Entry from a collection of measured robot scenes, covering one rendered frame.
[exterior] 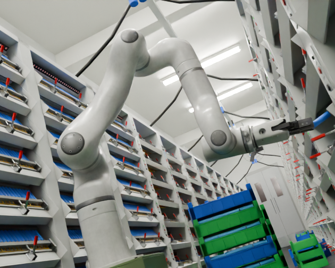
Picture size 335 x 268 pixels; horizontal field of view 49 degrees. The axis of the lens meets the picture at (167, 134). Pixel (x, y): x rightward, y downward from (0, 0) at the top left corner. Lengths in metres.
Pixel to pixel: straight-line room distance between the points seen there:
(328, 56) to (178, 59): 0.56
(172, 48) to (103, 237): 0.64
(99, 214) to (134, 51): 0.51
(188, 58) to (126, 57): 0.20
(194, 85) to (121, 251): 0.55
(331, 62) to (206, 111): 0.41
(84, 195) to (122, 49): 0.47
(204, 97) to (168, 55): 0.20
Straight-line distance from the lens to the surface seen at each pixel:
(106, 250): 1.08
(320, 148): 1.49
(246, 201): 1.71
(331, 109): 0.89
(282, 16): 1.12
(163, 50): 1.28
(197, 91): 1.19
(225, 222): 1.68
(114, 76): 1.22
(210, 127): 1.07
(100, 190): 1.11
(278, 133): 1.11
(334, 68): 0.83
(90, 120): 1.15
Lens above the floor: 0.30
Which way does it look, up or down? 20 degrees up
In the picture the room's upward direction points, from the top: 18 degrees counter-clockwise
